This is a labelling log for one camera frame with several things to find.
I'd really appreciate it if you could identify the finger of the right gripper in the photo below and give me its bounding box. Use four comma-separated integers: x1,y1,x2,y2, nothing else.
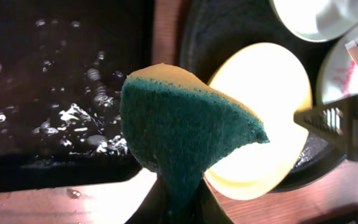
293,99,350,149

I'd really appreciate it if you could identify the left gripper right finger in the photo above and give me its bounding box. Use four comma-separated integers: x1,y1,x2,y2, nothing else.
195,179,233,224

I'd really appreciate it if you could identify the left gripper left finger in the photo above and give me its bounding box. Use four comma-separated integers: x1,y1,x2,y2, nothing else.
126,175,170,224

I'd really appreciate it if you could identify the light blue plate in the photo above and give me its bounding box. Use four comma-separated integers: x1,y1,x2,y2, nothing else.
315,25,358,105
270,0,358,43

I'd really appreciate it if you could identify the yellow plate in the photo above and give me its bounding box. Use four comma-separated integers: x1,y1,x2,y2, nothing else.
205,42,313,200

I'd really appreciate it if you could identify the green yellow sponge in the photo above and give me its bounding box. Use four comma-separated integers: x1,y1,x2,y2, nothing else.
119,63,269,211

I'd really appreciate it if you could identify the black round tray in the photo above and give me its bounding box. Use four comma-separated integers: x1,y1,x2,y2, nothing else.
179,0,345,193

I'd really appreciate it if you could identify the black rectangular tray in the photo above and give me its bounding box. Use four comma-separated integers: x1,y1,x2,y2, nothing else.
0,0,154,193

